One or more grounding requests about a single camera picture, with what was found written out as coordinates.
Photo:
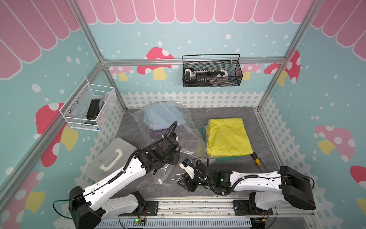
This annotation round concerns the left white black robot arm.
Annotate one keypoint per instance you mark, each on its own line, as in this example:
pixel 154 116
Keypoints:
pixel 89 206

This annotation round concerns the green trousers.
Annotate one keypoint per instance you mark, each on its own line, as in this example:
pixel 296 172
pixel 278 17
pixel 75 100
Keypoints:
pixel 221 158

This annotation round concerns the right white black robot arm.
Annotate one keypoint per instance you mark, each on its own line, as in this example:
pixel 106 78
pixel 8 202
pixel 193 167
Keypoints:
pixel 277 188

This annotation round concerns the black wire mesh basket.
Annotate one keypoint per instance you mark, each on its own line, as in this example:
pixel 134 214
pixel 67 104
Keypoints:
pixel 229 62

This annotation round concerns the tan garment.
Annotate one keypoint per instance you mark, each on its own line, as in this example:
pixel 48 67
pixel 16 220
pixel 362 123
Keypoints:
pixel 205 133

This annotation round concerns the black part in white basket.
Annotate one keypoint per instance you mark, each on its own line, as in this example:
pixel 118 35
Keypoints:
pixel 93 112

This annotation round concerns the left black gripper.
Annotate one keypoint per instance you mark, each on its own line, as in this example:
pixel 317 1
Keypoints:
pixel 176 154

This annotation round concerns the white black items in basket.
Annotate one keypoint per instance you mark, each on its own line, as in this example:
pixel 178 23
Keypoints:
pixel 206 77

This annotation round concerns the white wire mesh basket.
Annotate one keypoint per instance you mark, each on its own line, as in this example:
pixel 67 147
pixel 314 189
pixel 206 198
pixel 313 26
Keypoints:
pixel 75 109

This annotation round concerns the black handled screwdriver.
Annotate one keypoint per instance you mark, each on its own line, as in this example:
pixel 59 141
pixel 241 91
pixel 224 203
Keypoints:
pixel 264 164

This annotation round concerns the small green circuit board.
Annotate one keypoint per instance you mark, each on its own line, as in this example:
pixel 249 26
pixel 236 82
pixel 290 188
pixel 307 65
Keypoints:
pixel 139 223

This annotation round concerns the translucent plastic storage box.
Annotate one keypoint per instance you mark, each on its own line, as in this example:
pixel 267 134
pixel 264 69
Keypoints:
pixel 114 157

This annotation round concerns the light blue folded garment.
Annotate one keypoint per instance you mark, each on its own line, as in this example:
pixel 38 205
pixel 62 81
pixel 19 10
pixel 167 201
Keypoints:
pixel 160 116

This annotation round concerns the yellow black screwdriver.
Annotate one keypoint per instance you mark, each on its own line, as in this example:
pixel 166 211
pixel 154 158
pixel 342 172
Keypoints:
pixel 256 159

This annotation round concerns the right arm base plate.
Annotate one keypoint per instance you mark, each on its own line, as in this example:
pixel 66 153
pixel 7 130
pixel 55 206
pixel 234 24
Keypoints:
pixel 247 208

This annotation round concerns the yellow green garment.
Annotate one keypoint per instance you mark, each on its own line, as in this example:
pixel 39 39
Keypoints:
pixel 227 138

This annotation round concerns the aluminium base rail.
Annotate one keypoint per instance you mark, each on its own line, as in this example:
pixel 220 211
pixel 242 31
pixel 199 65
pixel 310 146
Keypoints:
pixel 209 213

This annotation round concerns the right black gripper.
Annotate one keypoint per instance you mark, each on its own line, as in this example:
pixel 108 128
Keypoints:
pixel 187 182

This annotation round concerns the clear plastic vacuum bag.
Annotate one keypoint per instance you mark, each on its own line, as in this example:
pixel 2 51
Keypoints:
pixel 187 136

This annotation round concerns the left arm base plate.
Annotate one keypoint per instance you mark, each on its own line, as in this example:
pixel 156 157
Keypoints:
pixel 148 208

